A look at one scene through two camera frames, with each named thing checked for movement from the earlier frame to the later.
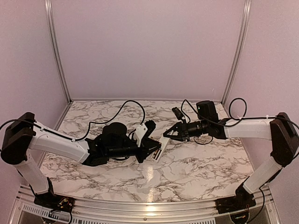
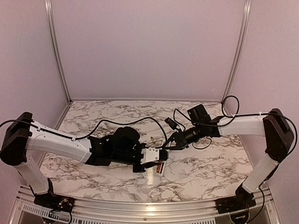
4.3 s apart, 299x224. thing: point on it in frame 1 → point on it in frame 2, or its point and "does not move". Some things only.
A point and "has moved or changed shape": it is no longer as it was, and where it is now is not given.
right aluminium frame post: (244, 26) does not move
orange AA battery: (155, 153) has moved or changed shape
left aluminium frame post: (49, 13) does not move
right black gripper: (183, 127) → (182, 144)
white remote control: (158, 154) has moved or changed shape
